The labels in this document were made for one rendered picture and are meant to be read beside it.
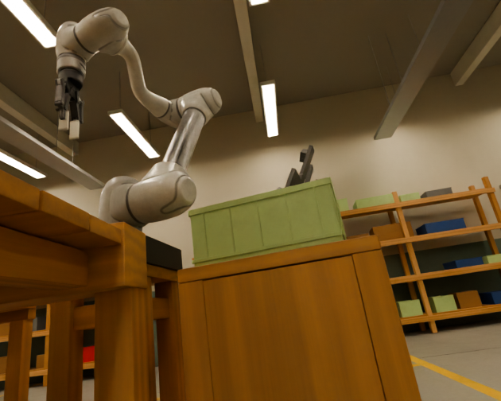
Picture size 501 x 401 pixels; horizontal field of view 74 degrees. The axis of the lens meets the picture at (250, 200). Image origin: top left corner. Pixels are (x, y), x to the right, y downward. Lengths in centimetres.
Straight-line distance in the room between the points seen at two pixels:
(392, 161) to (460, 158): 122
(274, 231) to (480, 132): 703
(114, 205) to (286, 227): 67
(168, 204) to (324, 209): 54
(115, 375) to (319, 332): 46
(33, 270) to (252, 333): 48
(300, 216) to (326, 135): 608
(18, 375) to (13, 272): 82
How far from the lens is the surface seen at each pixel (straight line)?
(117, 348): 87
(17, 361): 145
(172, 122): 173
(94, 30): 134
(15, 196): 56
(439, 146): 732
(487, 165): 750
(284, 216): 89
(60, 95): 127
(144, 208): 121
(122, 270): 82
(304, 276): 84
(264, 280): 85
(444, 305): 599
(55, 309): 127
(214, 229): 95
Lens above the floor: 66
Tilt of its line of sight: 18 degrees up
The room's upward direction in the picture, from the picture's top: 8 degrees counter-clockwise
